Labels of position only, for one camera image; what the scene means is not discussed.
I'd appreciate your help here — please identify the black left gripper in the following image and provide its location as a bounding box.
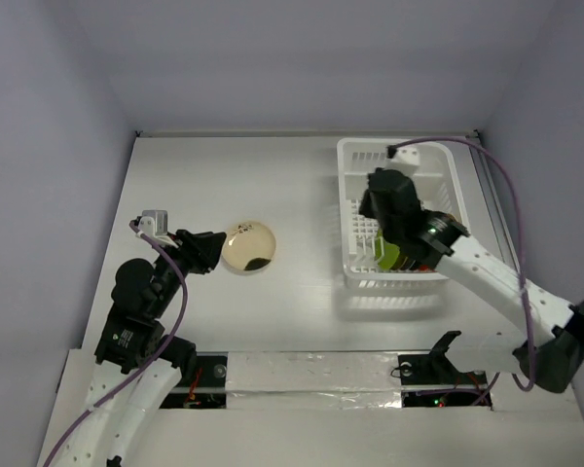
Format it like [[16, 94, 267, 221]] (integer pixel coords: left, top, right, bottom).
[[151, 227, 226, 315]]

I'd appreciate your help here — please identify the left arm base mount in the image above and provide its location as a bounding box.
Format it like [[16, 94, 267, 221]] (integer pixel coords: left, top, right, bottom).
[[161, 353, 228, 410]]

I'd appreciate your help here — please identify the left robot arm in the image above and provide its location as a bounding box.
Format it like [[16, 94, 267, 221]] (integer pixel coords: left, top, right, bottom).
[[43, 225, 226, 466]]

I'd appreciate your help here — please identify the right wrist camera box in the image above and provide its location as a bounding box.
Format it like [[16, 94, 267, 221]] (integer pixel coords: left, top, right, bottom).
[[384, 145, 421, 177]]

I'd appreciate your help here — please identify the yellow patterned plate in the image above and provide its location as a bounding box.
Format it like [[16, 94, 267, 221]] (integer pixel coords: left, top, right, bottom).
[[392, 250, 409, 270]]

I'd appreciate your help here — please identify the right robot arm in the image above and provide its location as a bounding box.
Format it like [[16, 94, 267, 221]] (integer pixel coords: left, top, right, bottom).
[[359, 168, 584, 393]]

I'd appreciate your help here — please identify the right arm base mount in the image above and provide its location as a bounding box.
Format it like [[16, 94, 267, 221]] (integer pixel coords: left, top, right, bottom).
[[390, 331, 493, 409]]

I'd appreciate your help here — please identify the silver foil strip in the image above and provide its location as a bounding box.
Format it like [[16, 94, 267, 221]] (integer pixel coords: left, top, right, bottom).
[[225, 352, 402, 411]]

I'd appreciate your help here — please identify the cream plate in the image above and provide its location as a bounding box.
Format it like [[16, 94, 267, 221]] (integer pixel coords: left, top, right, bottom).
[[222, 220, 277, 275]]

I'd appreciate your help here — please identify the white plastic dish rack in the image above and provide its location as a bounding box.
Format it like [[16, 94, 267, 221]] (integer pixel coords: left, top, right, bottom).
[[337, 137, 469, 291]]

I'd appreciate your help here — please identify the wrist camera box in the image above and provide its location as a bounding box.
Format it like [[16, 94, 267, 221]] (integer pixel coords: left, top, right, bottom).
[[384, 145, 421, 177], [130, 209, 171, 243]]

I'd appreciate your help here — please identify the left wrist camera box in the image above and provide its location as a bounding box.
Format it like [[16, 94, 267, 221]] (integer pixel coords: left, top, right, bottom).
[[130, 209, 171, 243]]

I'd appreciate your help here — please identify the lime green plate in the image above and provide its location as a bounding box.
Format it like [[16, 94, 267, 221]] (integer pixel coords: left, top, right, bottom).
[[374, 229, 400, 270]]

